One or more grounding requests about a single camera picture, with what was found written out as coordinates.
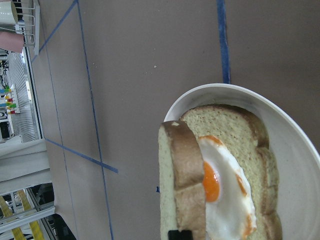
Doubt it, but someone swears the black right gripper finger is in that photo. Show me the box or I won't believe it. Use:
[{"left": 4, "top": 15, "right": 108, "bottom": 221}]
[{"left": 168, "top": 230, "right": 193, "bottom": 240}]

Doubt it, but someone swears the bread slice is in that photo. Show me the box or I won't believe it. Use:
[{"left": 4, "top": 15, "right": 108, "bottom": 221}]
[
  {"left": 179, "top": 104, "right": 283, "bottom": 240},
  {"left": 158, "top": 120, "right": 206, "bottom": 240}
]

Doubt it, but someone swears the fried egg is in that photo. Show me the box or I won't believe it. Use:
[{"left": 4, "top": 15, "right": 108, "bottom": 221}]
[{"left": 198, "top": 135, "right": 257, "bottom": 240}]

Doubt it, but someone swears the white round plate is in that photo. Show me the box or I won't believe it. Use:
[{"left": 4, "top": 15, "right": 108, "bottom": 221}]
[{"left": 164, "top": 83, "right": 320, "bottom": 240}]

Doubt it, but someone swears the pink cup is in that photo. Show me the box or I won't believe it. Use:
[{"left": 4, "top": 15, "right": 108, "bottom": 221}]
[{"left": 0, "top": 31, "right": 24, "bottom": 54}]

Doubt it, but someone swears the white cup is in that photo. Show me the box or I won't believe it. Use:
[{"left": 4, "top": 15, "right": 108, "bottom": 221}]
[{"left": 0, "top": 0, "right": 18, "bottom": 25}]

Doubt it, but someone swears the white wire cup rack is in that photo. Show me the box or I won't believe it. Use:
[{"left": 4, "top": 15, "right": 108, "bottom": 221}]
[{"left": 13, "top": 0, "right": 41, "bottom": 56}]

